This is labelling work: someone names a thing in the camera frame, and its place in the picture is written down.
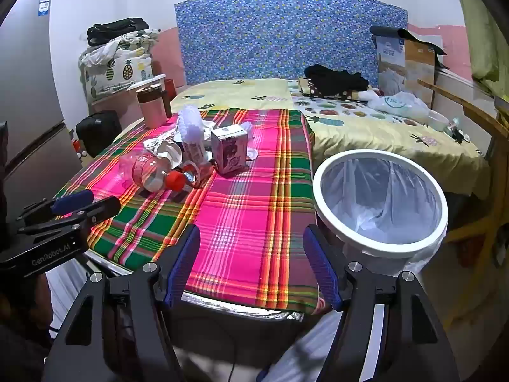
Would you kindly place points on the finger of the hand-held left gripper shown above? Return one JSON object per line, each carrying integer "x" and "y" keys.
{"x": 104, "y": 208}
{"x": 73, "y": 201}

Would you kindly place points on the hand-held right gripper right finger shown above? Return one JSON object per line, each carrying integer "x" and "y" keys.
{"x": 321, "y": 270}

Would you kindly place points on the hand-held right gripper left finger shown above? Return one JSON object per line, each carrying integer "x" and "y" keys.
{"x": 186, "y": 264}

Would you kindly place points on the red cap plastic bottle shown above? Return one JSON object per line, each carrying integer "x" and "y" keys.
{"x": 147, "y": 173}

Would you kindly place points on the white round trash bin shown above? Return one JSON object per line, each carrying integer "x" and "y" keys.
{"x": 397, "y": 251}

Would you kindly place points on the white paper package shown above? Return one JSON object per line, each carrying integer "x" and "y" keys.
{"x": 165, "y": 151}

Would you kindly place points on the small clear plastic bottle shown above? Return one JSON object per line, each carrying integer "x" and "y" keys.
{"x": 197, "y": 173}

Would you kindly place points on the strawberry print carton box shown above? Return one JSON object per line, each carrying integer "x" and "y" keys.
{"x": 228, "y": 151}

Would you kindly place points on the black suitcase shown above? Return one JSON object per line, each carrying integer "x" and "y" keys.
{"x": 97, "y": 133}

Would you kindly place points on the silver foil table cover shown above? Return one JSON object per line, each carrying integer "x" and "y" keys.
{"x": 254, "y": 309}

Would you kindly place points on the pink green plaid tablecloth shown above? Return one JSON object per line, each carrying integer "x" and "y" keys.
{"x": 246, "y": 215}

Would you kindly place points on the clear plastic bin liner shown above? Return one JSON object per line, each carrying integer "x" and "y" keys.
{"x": 377, "y": 199}

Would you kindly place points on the silver refrigerator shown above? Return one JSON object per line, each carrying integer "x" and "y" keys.
{"x": 28, "y": 87}

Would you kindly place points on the folded pineapple print quilt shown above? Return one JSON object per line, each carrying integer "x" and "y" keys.
{"x": 119, "y": 67}

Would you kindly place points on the white fruit print sheet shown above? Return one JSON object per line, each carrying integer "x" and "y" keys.
{"x": 338, "y": 109}

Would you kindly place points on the black folded clothes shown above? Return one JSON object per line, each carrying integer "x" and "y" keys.
{"x": 115, "y": 32}

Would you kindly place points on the yellow pineapple print bedsheet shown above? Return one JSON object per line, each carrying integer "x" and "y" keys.
{"x": 246, "y": 91}

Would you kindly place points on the brown polka dot cloth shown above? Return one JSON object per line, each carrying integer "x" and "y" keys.
{"x": 308, "y": 87}

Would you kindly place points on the white plastic bag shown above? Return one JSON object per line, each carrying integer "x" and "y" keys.
{"x": 401, "y": 105}

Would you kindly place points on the clear plastic container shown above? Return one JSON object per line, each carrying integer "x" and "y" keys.
{"x": 437, "y": 121}

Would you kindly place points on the black clothing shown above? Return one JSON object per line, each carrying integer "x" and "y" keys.
{"x": 338, "y": 79}

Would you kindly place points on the small black object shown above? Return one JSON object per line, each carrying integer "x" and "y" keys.
{"x": 461, "y": 136}

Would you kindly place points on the brown cardboard box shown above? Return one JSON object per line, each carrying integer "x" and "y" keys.
{"x": 419, "y": 67}

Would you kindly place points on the blue floral headboard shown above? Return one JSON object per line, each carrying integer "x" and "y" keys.
{"x": 286, "y": 36}

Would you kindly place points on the green curtain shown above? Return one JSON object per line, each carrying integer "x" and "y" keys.
{"x": 485, "y": 36}

